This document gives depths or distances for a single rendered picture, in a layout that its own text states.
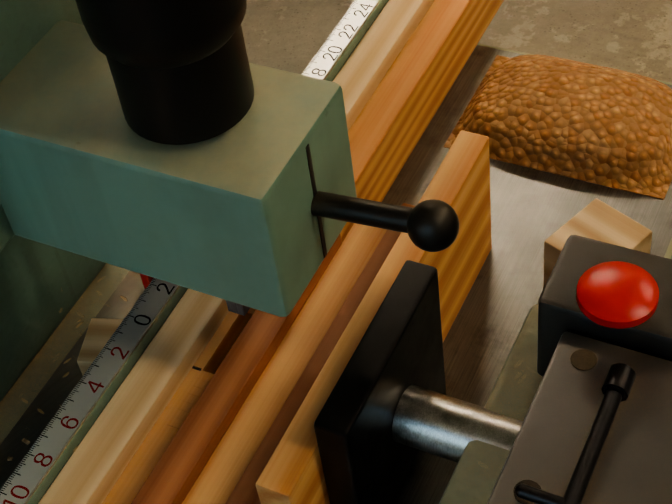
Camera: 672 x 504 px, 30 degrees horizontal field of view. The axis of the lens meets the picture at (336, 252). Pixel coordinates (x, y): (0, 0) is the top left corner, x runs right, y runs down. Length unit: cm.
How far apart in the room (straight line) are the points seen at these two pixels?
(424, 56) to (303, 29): 160
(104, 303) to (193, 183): 34
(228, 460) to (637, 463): 17
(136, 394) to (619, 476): 22
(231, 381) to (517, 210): 21
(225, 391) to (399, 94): 22
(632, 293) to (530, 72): 27
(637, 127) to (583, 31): 156
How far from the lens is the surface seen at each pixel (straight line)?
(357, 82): 68
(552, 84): 71
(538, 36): 224
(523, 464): 46
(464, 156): 59
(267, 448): 52
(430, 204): 47
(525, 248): 66
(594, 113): 69
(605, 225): 62
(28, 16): 54
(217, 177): 46
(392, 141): 68
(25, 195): 54
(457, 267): 60
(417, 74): 70
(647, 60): 220
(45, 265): 76
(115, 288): 81
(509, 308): 63
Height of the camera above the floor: 138
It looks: 47 degrees down
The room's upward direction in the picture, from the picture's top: 9 degrees counter-clockwise
